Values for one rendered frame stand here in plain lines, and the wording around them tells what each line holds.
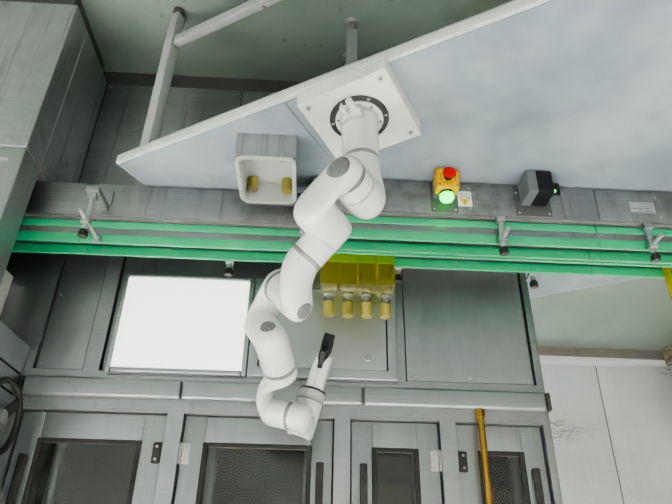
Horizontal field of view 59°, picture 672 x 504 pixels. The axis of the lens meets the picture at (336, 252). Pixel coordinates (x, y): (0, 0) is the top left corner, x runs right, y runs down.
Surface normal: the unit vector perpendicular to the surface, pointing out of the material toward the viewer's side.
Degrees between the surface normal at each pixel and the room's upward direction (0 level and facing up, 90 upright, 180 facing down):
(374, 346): 90
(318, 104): 5
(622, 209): 90
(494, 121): 0
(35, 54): 90
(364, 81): 5
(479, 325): 90
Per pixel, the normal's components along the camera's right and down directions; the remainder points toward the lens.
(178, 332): 0.05, -0.50
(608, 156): -0.02, 0.87
